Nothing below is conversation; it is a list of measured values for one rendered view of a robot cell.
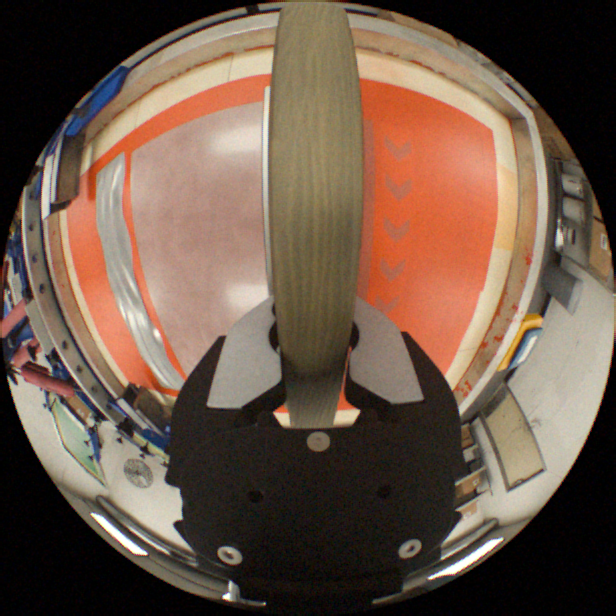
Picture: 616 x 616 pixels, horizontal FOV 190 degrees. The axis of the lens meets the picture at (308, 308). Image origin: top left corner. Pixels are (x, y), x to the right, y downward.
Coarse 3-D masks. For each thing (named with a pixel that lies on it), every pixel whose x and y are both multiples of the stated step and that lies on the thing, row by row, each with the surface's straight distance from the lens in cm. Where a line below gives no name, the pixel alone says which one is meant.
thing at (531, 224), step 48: (192, 48) 24; (240, 48) 24; (384, 48) 24; (432, 48) 25; (480, 96) 31; (528, 144) 32; (528, 192) 30; (48, 240) 48; (528, 240) 29; (528, 288) 30; (480, 384) 37
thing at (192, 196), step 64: (192, 128) 21; (256, 128) 18; (448, 128) 23; (128, 192) 25; (192, 192) 19; (256, 192) 16; (448, 192) 20; (192, 256) 19; (256, 256) 17; (448, 256) 21
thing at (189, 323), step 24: (408, 288) 20; (96, 312) 41; (168, 312) 24; (192, 312) 22; (216, 312) 21; (240, 312) 20; (408, 312) 21; (432, 312) 23; (456, 312) 25; (120, 336) 37; (168, 336) 27; (192, 336) 24; (216, 336) 23; (432, 336) 25; (456, 336) 28; (120, 360) 45; (192, 360) 28; (432, 360) 29; (144, 384) 45
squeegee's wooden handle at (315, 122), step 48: (288, 48) 9; (336, 48) 9; (288, 96) 7; (336, 96) 7; (288, 144) 6; (336, 144) 6; (288, 192) 6; (336, 192) 6; (288, 240) 6; (336, 240) 6; (288, 288) 6; (336, 288) 6; (288, 336) 8; (336, 336) 8; (288, 384) 10; (336, 384) 10
